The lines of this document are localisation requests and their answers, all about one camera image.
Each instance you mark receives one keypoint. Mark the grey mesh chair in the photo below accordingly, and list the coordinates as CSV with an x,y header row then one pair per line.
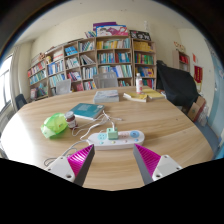
x,y
105,80

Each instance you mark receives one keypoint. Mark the wooden bookshelf unit with books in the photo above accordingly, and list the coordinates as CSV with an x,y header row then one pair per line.
x,y
110,56

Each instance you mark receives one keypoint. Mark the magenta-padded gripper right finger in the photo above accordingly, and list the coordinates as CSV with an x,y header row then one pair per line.
x,y
167,164

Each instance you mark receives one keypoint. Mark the red hanging banner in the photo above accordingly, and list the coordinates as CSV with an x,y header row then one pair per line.
x,y
198,74

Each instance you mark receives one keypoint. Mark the small wooden wall shelf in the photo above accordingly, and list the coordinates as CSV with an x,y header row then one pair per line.
x,y
182,60

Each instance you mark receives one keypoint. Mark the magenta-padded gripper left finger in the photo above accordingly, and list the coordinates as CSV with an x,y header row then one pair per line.
x,y
60,166

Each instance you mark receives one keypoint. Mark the grey book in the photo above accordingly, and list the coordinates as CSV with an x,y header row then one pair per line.
x,y
106,96

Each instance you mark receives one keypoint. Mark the white bottle with red label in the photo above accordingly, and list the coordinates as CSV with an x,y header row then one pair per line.
x,y
139,84

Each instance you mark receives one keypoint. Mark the green plastic bag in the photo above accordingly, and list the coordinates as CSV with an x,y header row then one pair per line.
x,y
54,125

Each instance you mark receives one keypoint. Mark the teal book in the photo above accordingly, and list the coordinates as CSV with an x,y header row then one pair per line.
x,y
86,110

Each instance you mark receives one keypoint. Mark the mint green charger block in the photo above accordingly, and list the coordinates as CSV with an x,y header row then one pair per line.
x,y
112,134

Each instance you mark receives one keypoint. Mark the light grey chair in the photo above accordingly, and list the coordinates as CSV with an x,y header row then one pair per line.
x,y
63,87

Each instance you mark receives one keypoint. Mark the dark office chair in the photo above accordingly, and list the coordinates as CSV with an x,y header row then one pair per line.
x,y
20,101

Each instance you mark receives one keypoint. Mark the small red-labelled jar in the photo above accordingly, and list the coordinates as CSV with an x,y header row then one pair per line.
x,y
71,120

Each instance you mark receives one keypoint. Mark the brown cardboard box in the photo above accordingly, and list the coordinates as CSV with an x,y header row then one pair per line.
x,y
196,109

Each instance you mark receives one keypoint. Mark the window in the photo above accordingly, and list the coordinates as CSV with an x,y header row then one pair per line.
x,y
5,85

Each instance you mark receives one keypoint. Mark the white power strip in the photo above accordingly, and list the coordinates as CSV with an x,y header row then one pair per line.
x,y
128,138

